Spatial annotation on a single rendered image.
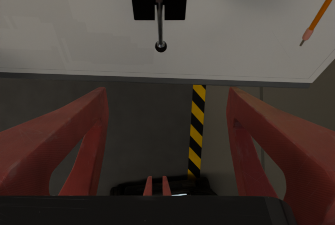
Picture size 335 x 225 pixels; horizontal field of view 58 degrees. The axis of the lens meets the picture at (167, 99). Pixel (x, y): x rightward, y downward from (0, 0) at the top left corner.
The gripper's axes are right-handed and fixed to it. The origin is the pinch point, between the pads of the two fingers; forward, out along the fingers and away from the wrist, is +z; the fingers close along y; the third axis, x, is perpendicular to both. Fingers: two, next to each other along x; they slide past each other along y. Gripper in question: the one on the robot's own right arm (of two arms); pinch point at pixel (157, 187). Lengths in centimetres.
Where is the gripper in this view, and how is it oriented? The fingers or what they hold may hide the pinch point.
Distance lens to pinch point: 27.7
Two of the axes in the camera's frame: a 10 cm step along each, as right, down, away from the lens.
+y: -10.0, 0.0, -0.3
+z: -0.2, -7.7, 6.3
